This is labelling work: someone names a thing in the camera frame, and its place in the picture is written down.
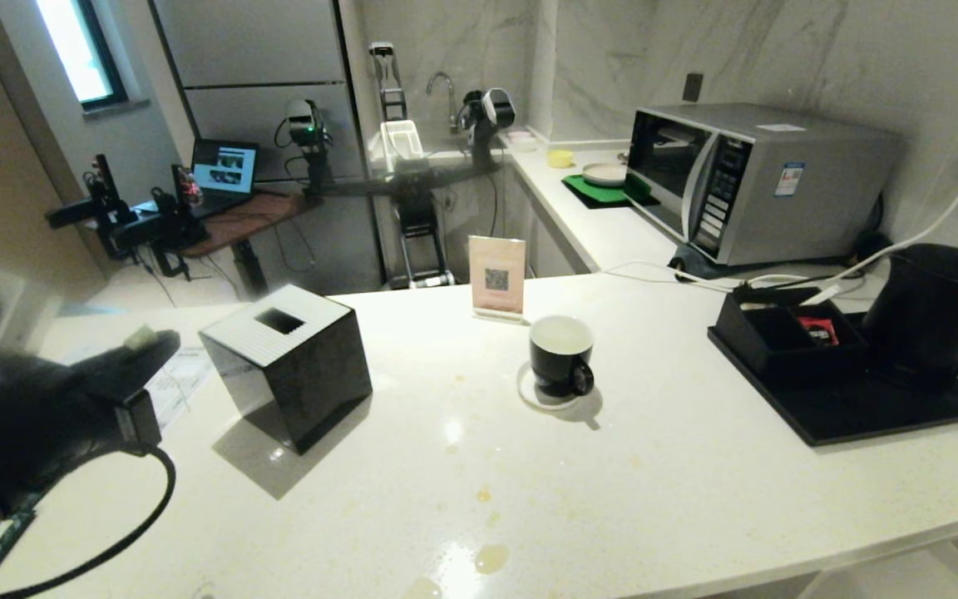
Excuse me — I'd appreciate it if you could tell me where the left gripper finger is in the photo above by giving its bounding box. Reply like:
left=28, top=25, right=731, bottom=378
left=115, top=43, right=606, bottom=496
left=72, top=328, right=183, bottom=394

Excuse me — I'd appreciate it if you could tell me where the black cup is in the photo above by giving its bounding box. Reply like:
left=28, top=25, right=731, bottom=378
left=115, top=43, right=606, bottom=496
left=528, top=314, right=596, bottom=399

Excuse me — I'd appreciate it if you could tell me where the red tea bag packet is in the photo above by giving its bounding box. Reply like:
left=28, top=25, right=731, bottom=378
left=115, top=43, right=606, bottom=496
left=798, top=317, right=841, bottom=347

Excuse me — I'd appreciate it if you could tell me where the black electric kettle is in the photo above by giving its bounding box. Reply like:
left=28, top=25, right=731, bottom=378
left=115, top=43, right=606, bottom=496
left=859, top=243, right=958, bottom=394

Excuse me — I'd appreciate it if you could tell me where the white paper sheet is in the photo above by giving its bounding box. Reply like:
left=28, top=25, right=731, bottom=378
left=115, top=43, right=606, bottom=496
left=145, top=347, right=215, bottom=431

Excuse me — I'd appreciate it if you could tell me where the brown wooden desk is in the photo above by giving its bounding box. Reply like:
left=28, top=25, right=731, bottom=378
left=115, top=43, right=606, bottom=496
left=134, top=191, right=318, bottom=300

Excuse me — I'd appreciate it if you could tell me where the black cube tissue box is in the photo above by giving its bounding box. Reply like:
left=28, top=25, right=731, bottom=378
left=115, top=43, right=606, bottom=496
left=199, top=284, right=374, bottom=456

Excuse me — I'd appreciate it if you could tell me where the open laptop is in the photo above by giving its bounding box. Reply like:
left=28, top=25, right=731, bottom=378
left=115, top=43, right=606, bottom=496
left=135, top=138, right=261, bottom=219

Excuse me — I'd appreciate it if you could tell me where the window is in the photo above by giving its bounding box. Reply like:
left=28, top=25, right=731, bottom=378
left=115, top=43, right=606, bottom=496
left=33, top=0, right=130, bottom=114

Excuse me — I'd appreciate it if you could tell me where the white plastic bin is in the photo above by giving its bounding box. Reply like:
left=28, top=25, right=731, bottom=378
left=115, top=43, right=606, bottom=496
left=378, top=118, right=427, bottom=165

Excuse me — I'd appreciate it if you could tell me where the acrylic sign stand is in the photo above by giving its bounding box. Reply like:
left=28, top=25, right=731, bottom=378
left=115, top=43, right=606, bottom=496
left=467, top=235, right=527, bottom=324

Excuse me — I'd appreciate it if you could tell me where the white round coaster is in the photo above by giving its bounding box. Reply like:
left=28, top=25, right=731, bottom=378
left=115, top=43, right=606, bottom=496
left=516, top=361, right=589, bottom=412

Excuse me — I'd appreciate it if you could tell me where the chrome faucet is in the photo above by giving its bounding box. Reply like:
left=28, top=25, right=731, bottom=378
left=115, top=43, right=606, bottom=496
left=425, top=71, right=461, bottom=136

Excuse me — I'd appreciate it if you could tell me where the green mat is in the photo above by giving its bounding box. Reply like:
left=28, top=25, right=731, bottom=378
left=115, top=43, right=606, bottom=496
left=561, top=172, right=661, bottom=210

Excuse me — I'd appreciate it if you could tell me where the white plate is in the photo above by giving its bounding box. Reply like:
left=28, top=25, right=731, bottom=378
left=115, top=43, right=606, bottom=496
left=581, top=161, right=630, bottom=187

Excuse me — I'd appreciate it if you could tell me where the black organizer box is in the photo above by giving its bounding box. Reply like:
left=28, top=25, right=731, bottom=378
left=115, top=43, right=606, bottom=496
left=715, top=286, right=872, bottom=385

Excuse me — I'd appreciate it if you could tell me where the silver microwave oven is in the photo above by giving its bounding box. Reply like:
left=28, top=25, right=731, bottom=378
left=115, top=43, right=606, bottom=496
left=624, top=102, right=906, bottom=268

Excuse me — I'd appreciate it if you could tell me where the black serving tray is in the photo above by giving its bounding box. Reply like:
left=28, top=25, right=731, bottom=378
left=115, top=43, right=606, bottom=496
left=707, top=311, right=958, bottom=448

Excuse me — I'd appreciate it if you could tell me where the black cable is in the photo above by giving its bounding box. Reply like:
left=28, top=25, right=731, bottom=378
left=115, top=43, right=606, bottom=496
left=0, top=443, right=178, bottom=599

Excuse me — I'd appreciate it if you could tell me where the white power cable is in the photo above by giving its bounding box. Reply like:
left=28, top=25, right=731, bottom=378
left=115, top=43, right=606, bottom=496
left=600, top=169, right=958, bottom=307

